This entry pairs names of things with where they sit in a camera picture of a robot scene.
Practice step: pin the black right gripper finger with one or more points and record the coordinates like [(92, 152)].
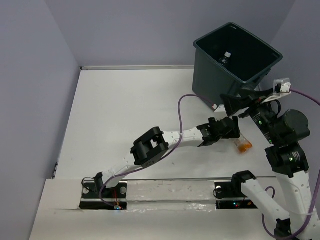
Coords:
[(255, 94), (233, 104)]

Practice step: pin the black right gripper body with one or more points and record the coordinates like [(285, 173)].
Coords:
[(264, 116)]

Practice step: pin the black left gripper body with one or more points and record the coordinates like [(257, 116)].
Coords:
[(229, 135)]

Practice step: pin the orange liquid bottle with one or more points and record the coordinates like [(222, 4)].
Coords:
[(242, 144)]

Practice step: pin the clear bottle white cap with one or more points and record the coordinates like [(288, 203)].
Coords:
[(225, 59)]

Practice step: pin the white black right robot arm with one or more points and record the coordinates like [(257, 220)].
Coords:
[(300, 220)]

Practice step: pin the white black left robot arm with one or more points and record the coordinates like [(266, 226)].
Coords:
[(152, 147)]

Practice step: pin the dark green plastic bin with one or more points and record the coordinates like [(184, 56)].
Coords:
[(251, 60)]

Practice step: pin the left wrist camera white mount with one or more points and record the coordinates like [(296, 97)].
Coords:
[(219, 108)]

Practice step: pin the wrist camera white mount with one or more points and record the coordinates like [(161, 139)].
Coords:
[(281, 88), (219, 108)]

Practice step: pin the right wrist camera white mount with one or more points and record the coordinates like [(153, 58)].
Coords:
[(281, 88)]

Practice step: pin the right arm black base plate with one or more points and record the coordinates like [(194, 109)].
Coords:
[(227, 198)]

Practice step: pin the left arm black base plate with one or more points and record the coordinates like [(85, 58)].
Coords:
[(115, 197)]

